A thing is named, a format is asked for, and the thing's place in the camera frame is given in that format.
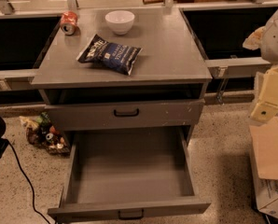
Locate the open grey bottom drawer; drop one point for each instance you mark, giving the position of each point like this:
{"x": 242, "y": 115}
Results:
{"x": 128, "y": 174}

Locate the closed grey middle drawer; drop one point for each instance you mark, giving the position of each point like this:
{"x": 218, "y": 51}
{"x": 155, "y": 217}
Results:
{"x": 83, "y": 117}

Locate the pile of snacks on floor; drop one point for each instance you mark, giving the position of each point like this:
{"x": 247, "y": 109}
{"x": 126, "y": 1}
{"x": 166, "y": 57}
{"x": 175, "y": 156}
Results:
{"x": 41, "y": 133}

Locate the blue chip bag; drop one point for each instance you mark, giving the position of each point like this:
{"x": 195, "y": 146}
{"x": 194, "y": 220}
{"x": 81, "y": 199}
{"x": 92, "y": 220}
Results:
{"x": 117, "y": 57}

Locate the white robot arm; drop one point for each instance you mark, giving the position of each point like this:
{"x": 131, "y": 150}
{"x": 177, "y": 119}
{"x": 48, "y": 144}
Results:
{"x": 265, "y": 38}

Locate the cardboard box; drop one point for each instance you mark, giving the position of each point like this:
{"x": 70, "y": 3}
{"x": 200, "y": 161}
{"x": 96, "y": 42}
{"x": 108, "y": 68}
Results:
{"x": 264, "y": 162}

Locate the white ceramic bowl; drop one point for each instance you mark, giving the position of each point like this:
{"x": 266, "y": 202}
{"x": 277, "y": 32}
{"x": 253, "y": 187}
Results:
{"x": 120, "y": 21}

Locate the grey drawer cabinet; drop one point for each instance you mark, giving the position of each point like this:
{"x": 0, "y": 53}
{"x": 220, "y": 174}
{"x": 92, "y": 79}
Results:
{"x": 154, "y": 76}

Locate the crushed orange soda can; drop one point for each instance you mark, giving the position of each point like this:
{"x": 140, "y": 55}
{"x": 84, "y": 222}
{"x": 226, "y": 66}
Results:
{"x": 69, "y": 22}

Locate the brown wooden stick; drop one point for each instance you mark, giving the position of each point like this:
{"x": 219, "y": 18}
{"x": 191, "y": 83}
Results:
{"x": 147, "y": 2}

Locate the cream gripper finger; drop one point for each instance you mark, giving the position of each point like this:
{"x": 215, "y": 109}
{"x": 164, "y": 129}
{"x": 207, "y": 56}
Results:
{"x": 265, "y": 104}
{"x": 253, "y": 41}

